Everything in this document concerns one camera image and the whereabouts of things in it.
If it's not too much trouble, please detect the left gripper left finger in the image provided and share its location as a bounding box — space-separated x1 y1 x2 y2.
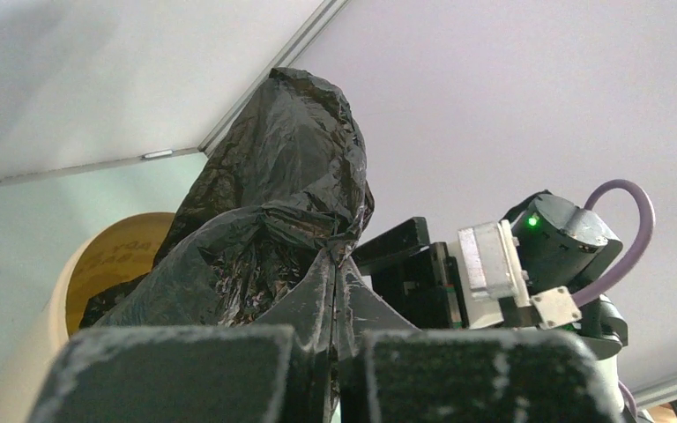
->
28 252 336 422

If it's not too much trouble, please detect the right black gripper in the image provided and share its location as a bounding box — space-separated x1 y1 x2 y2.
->
373 191 628 360

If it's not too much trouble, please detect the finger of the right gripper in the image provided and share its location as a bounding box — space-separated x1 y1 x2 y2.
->
351 217 430 276

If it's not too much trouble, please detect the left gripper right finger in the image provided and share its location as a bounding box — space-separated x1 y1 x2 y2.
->
335 261 623 422

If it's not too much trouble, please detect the black trash bag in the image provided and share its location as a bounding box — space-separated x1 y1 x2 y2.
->
80 68 374 328

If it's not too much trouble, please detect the beige plastic trash bin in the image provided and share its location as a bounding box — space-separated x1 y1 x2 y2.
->
0 211 175 423

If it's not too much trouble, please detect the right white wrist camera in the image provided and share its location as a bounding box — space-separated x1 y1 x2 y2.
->
449 219 583 330

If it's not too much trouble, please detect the right aluminium frame post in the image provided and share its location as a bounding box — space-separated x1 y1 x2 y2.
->
197 0 354 156

